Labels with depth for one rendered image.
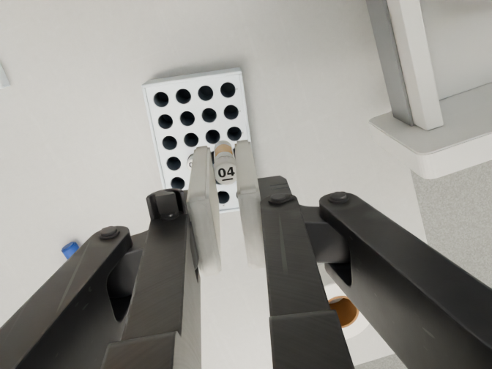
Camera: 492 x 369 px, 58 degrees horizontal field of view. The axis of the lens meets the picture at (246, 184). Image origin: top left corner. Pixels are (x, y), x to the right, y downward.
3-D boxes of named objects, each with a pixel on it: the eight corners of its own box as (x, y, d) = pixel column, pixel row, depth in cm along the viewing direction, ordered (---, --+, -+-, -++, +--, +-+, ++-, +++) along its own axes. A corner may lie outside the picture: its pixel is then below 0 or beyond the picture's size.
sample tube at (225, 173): (235, 157, 26) (241, 184, 21) (214, 160, 26) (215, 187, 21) (232, 136, 25) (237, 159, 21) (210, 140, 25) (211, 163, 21)
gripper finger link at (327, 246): (264, 231, 13) (364, 217, 13) (255, 177, 18) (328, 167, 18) (270, 275, 14) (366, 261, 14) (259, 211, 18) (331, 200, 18)
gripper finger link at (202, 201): (222, 275, 16) (200, 279, 16) (219, 202, 22) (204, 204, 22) (208, 197, 15) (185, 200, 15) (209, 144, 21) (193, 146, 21)
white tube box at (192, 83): (257, 193, 44) (260, 208, 41) (173, 205, 44) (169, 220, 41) (239, 66, 40) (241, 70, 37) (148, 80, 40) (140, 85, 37)
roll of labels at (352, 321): (288, 281, 48) (293, 302, 44) (345, 250, 47) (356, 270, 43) (317, 327, 50) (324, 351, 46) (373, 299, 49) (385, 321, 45)
